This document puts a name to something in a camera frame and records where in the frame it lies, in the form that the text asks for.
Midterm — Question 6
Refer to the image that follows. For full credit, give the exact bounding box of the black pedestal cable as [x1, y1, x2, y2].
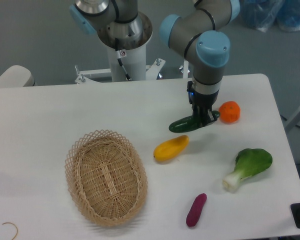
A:
[114, 37, 133, 81]

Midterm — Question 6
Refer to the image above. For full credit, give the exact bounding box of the green bok choy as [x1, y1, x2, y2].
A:
[222, 148, 273, 192]

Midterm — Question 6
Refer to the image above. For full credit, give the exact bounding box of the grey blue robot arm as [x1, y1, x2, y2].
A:
[69, 0, 240, 133]

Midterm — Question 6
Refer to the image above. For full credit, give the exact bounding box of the yellow mango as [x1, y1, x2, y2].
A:
[153, 135, 190, 162]

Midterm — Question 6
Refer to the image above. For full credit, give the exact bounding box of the woven wicker basket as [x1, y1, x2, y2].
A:
[65, 129, 148, 227]

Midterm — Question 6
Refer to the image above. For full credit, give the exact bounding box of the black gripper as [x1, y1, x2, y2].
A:
[187, 80, 219, 127]

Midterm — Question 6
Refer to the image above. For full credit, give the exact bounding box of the blue plastic bag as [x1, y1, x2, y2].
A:
[240, 0, 300, 33]

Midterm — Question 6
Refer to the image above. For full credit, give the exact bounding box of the green cucumber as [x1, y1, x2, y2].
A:
[168, 111, 220, 133]

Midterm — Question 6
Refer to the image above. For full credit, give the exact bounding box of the white chair armrest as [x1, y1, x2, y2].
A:
[0, 65, 37, 89]

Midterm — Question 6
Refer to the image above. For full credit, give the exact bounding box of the orange tangerine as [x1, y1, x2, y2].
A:
[218, 101, 241, 124]

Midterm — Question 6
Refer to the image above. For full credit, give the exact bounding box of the purple sweet potato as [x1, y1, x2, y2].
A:
[186, 193, 207, 228]

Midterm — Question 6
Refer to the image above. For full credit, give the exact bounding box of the white frame at right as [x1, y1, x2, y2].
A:
[283, 105, 300, 133]

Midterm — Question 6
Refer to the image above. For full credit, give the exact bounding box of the tan rubber band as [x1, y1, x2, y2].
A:
[1, 222, 19, 239]

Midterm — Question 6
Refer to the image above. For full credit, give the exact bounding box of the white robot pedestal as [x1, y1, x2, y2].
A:
[74, 12, 191, 85]

